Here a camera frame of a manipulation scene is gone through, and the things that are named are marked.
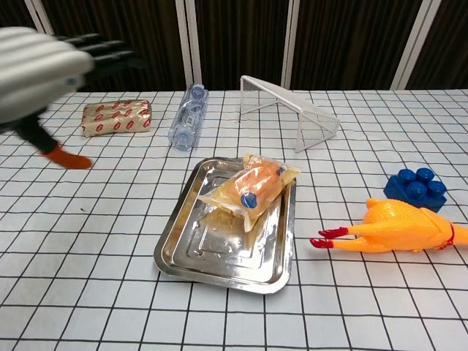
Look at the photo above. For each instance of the orange rubber chicken toy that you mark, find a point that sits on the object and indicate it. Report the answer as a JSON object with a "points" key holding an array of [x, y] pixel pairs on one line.
{"points": [[402, 226]]}

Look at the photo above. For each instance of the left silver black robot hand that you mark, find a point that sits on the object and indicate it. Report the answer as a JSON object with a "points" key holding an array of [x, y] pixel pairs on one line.
{"points": [[33, 73]]}

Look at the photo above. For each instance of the blue toy building block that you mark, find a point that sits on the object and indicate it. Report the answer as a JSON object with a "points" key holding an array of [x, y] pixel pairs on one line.
{"points": [[417, 188]]}

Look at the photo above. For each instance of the white black grid tablecloth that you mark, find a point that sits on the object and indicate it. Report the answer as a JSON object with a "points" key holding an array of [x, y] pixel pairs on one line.
{"points": [[91, 256]]}

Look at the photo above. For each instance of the clear plastic water bottle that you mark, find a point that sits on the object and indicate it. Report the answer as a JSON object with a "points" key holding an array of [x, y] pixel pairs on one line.
{"points": [[188, 117]]}

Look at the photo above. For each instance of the bread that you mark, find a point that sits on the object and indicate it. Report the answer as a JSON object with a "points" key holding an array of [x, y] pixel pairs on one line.
{"points": [[252, 186]]}

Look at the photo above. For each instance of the gold red printed snack packet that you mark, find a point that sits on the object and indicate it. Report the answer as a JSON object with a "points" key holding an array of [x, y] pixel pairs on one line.
{"points": [[117, 117]]}

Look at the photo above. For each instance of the black white-framed folding screen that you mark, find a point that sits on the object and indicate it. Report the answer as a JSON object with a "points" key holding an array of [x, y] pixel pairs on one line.
{"points": [[237, 40]]}

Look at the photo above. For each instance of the shiny metal tray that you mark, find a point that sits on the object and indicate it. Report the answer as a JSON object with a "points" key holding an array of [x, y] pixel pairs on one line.
{"points": [[219, 252]]}

